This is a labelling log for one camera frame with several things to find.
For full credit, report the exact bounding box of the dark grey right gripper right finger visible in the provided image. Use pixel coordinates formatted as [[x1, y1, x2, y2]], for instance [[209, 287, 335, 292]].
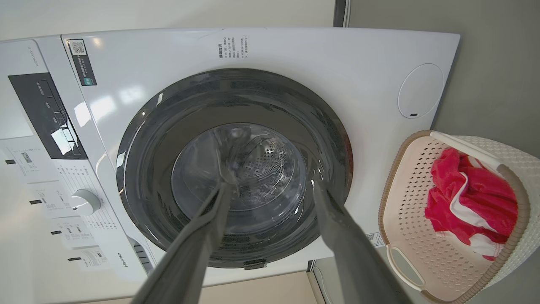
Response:
[[312, 179, 412, 304]]

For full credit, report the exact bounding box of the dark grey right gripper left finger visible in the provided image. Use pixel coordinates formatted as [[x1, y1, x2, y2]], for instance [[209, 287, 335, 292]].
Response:
[[131, 171, 237, 304]]

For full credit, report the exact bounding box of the cream perforated laundry basket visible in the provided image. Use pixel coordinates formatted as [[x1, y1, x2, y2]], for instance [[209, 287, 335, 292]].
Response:
[[378, 130, 540, 304]]

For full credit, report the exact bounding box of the white paper instruction label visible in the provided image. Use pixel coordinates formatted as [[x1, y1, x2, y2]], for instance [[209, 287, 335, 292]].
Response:
[[51, 217, 100, 250], [30, 182, 71, 218], [68, 247, 113, 271], [0, 146, 43, 184]]

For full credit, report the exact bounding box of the silver washer control knob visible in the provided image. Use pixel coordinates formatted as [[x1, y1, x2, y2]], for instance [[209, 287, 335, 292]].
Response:
[[70, 189, 102, 216]]

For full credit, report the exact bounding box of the round dark glass washer door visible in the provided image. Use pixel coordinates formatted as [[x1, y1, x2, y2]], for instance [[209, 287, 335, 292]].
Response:
[[116, 68, 353, 269]]

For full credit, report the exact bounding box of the red and white clothing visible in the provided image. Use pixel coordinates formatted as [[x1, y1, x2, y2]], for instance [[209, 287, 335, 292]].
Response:
[[425, 148, 518, 260]]

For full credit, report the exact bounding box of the round white filter cover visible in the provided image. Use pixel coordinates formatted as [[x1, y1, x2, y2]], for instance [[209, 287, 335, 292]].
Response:
[[398, 63, 444, 119]]

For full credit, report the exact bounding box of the black washer display panel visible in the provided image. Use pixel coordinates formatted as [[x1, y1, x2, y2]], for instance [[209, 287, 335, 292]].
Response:
[[8, 73, 88, 160]]

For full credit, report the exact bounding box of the white front-load washing machine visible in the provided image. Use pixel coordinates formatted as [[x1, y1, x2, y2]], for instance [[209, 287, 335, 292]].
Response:
[[0, 27, 461, 304]]

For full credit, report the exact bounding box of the black QR code sticker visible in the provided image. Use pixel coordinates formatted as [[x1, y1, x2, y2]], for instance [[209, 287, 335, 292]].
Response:
[[67, 39, 97, 87]]

